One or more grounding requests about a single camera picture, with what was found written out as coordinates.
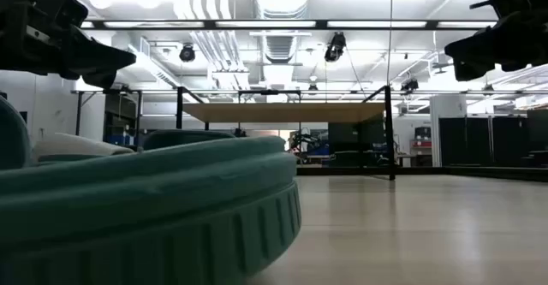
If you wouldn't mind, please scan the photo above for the black overhead light beam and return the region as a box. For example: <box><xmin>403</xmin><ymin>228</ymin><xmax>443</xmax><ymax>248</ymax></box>
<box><xmin>80</xmin><ymin>18</ymin><xmax>500</xmax><ymax>31</ymax></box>

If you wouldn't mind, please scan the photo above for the shelf with red bins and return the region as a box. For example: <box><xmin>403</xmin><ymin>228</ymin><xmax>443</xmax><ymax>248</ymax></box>
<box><xmin>411</xmin><ymin>125</ymin><xmax>433</xmax><ymax>169</ymax></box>

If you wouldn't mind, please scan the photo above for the black metal workstation frame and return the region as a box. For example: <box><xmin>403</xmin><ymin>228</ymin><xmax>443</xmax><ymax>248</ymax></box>
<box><xmin>70</xmin><ymin>88</ymin><xmax>145</xmax><ymax>137</ymax></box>

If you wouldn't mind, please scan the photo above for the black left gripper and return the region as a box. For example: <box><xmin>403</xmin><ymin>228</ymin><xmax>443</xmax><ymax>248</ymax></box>
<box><xmin>0</xmin><ymin>24</ymin><xmax>138</xmax><ymax>90</ymax></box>

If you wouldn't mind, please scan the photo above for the thin hanging cord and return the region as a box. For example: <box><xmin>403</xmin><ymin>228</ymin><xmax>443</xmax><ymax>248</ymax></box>
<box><xmin>386</xmin><ymin>0</ymin><xmax>395</xmax><ymax>88</ymax></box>

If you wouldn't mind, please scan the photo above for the light grey rubber slide sandal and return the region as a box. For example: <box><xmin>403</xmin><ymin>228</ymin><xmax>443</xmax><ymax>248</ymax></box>
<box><xmin>32</xmin><ymin>132</ymin><xmax>136</xmax><ymax>163</ymax></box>

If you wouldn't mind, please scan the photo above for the green rubber slide sandal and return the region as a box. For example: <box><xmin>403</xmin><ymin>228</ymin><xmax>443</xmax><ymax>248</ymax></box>
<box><xmin>141</xmin><ymin>129</ymin><xmax>236</xmax><ymax>151</ymax></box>
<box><xmin>0</xmin><ymin>95</ymin><xmax>303</xmax><ymax>285</ymax></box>

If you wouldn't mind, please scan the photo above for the dark storage rack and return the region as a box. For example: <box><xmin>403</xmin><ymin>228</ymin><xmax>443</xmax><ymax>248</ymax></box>
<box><xmin>104</xmin><ymin>92</ymin><xmax>139</xmax><ymax>147</ymax></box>

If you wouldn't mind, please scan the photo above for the wooden shelf with black frame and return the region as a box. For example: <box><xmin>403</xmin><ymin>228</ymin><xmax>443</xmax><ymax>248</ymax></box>
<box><xmin>176</xmin><ymin>85</ymin><xmax>397</xmax><ymax>181</ymax></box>

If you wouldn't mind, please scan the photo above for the silver ribbed ventilation duct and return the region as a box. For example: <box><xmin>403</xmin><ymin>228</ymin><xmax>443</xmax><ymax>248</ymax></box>
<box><xmin>251</xmin><ymin>0</ymin><xmax>314</xmax><ymax>66</ymax></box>

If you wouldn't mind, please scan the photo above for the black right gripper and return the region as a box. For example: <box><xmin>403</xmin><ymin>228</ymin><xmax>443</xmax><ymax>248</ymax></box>
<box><xmin>444</xmin><ymin>18</ymin><xmax>548</xmax><ymax>83</ymax></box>

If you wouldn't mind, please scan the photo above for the black aluminium rig frame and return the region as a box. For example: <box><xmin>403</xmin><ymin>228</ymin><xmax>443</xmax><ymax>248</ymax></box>
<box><xmin>295</xmin><ymin>166</ymin><xmax>548</xmax><ymax>182</ymax></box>

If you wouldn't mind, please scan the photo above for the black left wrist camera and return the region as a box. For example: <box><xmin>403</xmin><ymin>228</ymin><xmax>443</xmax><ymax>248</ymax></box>
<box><xmin>0</xmin><ymin>0</ymin><xmax>90</xmax><ymax>29</ymax></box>

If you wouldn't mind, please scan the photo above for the black room partition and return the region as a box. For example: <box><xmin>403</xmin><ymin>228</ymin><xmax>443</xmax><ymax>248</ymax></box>
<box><xmin>438</xmin><ymin>109</ymin><xmax>548</xmax><ymax>169</ymax></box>

